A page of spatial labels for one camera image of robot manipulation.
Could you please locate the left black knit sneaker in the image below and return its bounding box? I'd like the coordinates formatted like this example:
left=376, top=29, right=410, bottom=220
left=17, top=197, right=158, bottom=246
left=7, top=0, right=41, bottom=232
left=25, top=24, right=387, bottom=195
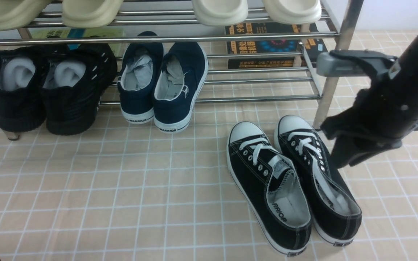
left=0, top=46, right=48, bottom=133

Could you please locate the cream foam slipper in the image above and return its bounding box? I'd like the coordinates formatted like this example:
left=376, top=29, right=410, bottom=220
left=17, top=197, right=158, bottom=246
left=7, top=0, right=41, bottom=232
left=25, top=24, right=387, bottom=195
left=262, top=0, right=322, bottom=25
left=191, top=0, right=249, bottom=26

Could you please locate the navy canvas shoe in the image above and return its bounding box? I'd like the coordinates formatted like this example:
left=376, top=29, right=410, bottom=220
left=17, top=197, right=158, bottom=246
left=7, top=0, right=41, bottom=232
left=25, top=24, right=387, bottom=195
left=153, top=42, right=209, bottom=133
left=117, top=42, right=164, bottom=124

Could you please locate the black knit sneaker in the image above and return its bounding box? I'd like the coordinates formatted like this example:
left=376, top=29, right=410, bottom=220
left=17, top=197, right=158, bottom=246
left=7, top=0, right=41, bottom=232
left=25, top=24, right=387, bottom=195
left=40, top=43, right=117, bottom=136
left=0, top=46, right=48, bottom=133

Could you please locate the right navy canvas shoe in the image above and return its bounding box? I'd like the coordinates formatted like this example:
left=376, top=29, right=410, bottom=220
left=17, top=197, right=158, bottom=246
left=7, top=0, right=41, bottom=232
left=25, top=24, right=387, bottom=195
left=153, top=42, right=209, bottom=133

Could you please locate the right cream foam slipper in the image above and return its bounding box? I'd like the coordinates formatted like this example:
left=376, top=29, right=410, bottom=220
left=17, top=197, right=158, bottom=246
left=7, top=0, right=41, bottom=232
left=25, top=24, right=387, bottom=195
left=262, top=0, right=322, bottom=25

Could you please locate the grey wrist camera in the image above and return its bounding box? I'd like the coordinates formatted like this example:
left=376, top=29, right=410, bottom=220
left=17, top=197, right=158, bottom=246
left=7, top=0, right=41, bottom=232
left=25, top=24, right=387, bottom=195
left=316, top=50, right=397, bottom=81

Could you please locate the left navy canvas shoe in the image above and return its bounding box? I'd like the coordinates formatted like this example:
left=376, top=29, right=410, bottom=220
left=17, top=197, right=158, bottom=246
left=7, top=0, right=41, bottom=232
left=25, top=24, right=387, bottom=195
left=117, top=42, right=164, bottom=124

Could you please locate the far-left olive foam slipper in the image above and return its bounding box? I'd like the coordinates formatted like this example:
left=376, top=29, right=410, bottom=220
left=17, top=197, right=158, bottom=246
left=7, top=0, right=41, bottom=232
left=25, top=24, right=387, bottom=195
left=0, top=0, right=51, bottom=31

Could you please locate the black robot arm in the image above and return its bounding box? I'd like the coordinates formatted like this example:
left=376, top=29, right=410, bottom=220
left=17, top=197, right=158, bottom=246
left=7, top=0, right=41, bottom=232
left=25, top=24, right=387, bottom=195
left=316, top=36, right=418, bottom=168

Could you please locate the left cream foam slipper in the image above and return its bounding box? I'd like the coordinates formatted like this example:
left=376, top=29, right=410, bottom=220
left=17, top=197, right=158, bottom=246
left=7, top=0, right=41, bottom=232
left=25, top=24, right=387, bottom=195
left=191, top=0, right=249, bottom=26

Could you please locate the right black knit sneaker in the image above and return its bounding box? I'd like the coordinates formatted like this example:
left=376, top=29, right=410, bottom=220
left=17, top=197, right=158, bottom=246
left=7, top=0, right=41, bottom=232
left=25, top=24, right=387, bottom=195
left=40, top=43, right=117, bottom=136

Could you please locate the green book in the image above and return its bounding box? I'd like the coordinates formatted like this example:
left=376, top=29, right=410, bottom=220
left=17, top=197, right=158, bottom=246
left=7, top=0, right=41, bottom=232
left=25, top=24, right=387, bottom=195
left=30, top=28, right=126, bottom=52

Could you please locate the black book with orange text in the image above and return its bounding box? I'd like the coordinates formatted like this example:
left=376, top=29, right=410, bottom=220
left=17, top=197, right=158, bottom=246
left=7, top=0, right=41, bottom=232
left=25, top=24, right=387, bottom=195
left=225, top=22, right=328, bottom=70

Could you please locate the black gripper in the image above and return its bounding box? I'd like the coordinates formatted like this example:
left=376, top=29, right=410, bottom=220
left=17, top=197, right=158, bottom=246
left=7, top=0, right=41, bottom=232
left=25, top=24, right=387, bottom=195
left=320, top=71, right=418, bottom=169

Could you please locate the metal shoe rack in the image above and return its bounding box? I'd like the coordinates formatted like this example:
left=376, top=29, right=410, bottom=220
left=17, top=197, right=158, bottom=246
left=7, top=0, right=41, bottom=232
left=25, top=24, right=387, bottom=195
left=0, top=0, right=364, bottom=130

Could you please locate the black laced canvas sneaker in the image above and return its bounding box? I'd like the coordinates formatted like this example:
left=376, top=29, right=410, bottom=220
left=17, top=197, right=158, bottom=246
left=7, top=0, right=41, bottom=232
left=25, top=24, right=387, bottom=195
left=274, top=115, right=362, bottom=247
left=227, top=121, right=312, bottom=257

